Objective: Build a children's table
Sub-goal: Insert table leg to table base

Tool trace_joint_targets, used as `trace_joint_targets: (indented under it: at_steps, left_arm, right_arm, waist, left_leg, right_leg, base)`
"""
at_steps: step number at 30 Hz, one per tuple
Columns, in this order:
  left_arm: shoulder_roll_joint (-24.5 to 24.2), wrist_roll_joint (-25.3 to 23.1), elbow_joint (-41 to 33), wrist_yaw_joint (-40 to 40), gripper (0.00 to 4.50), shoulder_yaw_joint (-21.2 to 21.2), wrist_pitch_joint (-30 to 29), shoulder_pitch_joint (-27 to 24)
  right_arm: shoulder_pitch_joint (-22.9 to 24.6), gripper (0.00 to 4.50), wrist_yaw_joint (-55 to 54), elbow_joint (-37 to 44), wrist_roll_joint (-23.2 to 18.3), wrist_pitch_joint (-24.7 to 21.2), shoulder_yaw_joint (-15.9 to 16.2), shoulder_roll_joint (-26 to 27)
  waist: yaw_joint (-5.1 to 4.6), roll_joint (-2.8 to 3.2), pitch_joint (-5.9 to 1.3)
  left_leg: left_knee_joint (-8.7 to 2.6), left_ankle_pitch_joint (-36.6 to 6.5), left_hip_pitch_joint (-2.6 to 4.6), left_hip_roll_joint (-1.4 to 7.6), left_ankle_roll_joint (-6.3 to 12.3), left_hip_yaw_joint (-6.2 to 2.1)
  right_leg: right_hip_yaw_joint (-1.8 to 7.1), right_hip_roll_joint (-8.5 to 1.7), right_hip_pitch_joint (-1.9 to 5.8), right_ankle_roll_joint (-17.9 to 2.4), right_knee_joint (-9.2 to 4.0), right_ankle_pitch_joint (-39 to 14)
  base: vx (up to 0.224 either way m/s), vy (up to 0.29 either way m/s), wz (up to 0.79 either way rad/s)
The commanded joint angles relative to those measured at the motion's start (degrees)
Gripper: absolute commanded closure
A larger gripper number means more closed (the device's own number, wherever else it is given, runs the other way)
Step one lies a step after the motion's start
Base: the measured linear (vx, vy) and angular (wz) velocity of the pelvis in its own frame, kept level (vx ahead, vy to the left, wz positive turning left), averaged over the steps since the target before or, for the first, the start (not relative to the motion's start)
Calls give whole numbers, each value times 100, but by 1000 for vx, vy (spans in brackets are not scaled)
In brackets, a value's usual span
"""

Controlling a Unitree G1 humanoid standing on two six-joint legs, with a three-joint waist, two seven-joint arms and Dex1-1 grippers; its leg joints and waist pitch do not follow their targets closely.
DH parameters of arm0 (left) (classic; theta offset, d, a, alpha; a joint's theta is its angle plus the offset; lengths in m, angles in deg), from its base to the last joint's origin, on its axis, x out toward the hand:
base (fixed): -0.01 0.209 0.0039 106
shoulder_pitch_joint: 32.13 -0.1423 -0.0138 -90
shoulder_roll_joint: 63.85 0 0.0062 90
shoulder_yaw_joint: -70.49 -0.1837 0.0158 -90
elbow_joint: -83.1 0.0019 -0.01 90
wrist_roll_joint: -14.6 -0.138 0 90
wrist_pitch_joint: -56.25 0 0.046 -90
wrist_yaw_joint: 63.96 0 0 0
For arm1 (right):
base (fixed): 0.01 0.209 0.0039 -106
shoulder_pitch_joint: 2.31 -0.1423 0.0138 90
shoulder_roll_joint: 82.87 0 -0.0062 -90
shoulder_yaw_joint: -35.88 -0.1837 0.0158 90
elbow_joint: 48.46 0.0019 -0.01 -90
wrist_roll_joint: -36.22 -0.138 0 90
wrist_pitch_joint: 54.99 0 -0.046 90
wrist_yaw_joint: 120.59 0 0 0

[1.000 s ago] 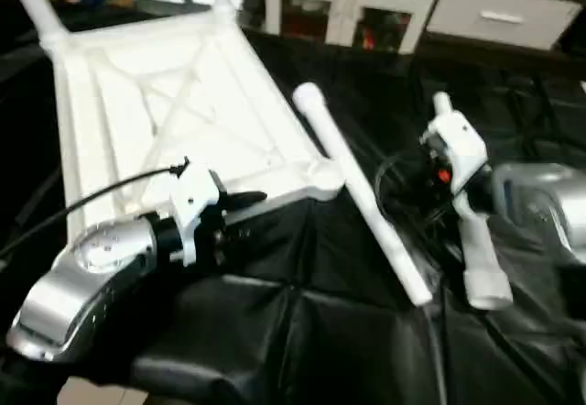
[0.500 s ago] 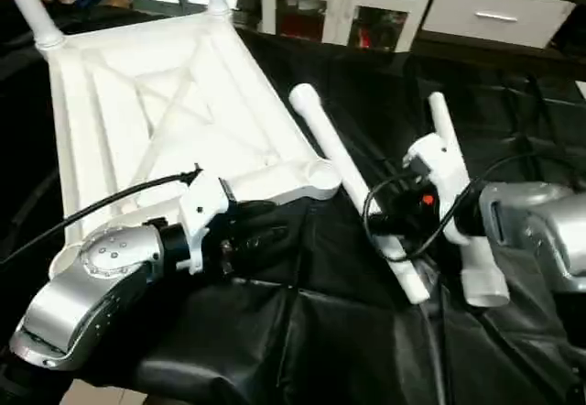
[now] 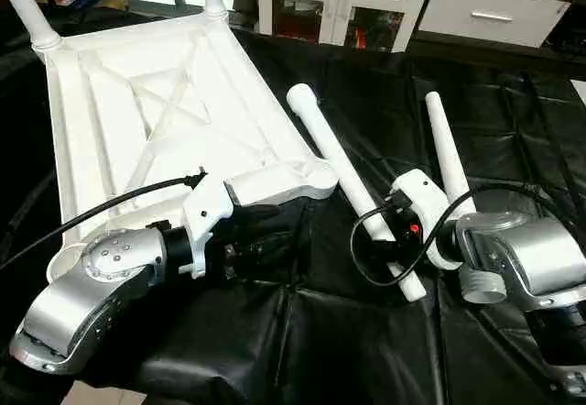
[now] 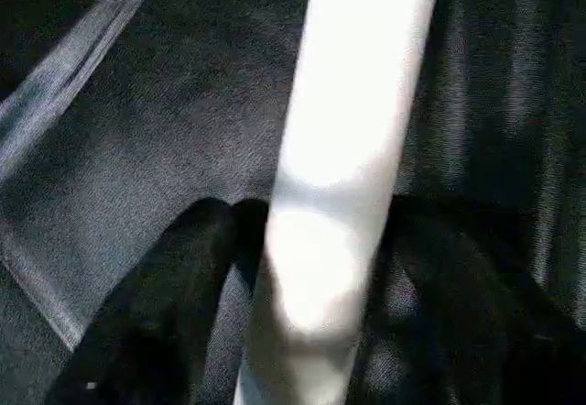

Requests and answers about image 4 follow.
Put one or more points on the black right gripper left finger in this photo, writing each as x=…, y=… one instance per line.
x=156, y=322

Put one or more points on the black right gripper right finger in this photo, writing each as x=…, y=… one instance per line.
x=467, y=322

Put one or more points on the white plastic table leg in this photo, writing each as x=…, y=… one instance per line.
x=339, y=148

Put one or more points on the black mat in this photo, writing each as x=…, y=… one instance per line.
x=165, y=112

